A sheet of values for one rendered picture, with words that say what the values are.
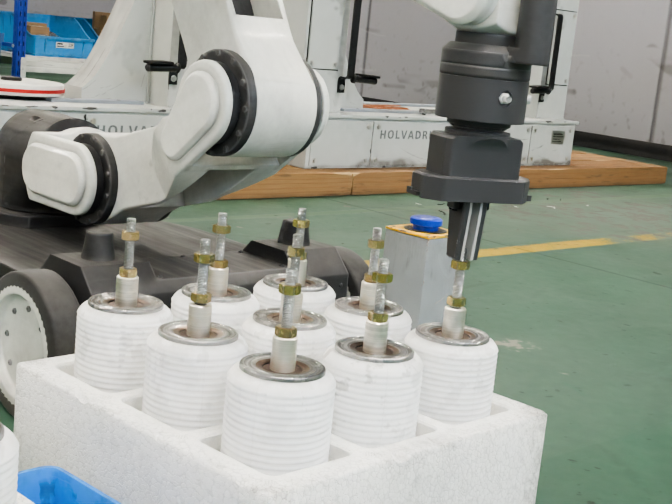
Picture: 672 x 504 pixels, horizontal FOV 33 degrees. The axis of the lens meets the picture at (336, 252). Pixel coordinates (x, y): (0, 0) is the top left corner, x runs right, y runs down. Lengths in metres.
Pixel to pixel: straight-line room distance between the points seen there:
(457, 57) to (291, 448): 0.40
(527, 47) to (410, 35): 6.86
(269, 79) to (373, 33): 6.70
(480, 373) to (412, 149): 3.02
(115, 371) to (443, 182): 0.37
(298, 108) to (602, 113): 5.47
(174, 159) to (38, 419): 0.50
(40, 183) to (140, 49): 1.72
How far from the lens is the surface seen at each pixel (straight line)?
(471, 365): 1.12
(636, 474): 1.60
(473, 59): 1.08
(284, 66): 1.53
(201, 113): 1.49
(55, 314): 1.46
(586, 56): 7.00
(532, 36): 1.07
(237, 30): 1.52
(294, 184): 3.65
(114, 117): 3.30
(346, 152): 3.89
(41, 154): 1.85
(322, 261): 1.74
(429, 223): 1.38
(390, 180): 3.95
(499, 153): 1.11
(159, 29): 3.52
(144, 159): 1.68
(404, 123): 4.07
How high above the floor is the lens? 0.54
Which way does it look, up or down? 11 degrees down
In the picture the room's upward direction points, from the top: 6 degrees clockwise
